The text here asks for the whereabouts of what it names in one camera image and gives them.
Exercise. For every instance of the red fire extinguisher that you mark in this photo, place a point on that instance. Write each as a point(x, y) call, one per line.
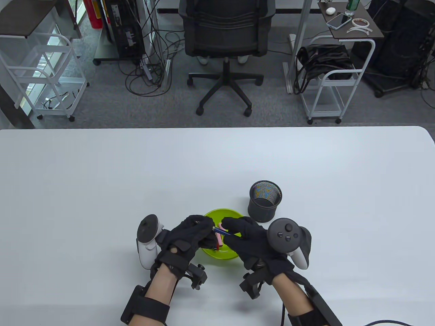
point(91, 15)

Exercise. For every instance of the person's right hand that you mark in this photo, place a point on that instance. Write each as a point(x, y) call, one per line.
point(251, 244)

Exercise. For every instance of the black armband with box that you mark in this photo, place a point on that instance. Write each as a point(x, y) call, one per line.
point(151, 307)
point(312, 315)

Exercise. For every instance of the black office chair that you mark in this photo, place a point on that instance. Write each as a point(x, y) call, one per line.
point(224, 34)

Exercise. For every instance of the black mesh pen cup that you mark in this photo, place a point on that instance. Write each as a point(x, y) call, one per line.
point(265, 205)

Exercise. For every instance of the white tape roll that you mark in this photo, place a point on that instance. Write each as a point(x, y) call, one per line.
point(355, 22)

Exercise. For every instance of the white desk leg frame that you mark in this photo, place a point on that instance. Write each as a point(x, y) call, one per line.
point(153, 34)
point(300, 34)

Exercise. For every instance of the person's left hand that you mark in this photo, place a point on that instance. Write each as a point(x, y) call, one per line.
point(187, 237)

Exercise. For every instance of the lime green plastic bowl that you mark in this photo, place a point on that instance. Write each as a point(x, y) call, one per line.
point(224, 214)

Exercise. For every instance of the black equipment stack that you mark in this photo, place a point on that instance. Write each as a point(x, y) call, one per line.
point(401, 40)

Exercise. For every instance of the grey power strip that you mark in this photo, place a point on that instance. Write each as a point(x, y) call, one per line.
point(148, 69)

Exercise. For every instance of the black bag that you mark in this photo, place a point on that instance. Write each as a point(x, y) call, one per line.
point(323, 59)

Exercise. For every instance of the black computer tower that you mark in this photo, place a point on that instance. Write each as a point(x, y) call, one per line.
point(122, 30)

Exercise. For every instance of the white curved plastic piece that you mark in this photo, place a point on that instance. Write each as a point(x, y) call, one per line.
point(360, 30)

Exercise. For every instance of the blue pen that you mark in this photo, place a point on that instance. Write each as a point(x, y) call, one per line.
point(222, 231)

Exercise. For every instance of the white rolling cart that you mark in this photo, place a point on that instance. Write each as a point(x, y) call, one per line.
point(34, 51)
point(323, 105)

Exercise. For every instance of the grey white VR controller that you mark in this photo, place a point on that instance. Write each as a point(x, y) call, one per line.
point(283, 234)
point(148, 227)

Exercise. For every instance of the white power strip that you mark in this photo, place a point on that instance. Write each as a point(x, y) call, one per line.
point(167, 73)

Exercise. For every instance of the white earbuds case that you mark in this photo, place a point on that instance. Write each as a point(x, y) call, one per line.
point(330, 10)

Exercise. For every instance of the pink fountain pen cap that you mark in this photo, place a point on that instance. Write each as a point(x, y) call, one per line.
point(219, 241)

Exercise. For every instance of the brown side table top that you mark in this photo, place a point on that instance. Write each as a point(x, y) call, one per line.
point(336, 32)

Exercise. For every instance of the green bottle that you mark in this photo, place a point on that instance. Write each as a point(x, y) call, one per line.
point(352, 6)

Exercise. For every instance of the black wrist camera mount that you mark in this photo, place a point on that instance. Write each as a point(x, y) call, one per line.
point(253, 285)
point(197, 276)

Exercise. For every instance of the person's right forearm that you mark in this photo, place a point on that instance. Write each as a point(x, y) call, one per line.
point(292, 295)

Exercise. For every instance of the grey rolling platform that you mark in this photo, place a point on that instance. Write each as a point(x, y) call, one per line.
point(105, 51)

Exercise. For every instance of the white smartphone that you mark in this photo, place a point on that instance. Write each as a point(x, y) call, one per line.
point(339, 21)

